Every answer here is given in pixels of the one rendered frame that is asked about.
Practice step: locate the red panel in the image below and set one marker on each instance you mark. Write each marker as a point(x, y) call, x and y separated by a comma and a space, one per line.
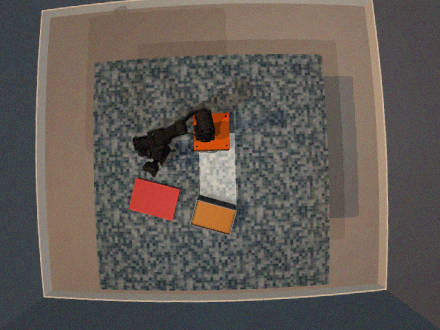
point(154, 199)

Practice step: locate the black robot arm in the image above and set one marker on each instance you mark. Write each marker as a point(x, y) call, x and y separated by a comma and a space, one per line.
point(160, 137)

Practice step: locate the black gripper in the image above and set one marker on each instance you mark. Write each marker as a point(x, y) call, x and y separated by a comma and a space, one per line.
point(158, 156)

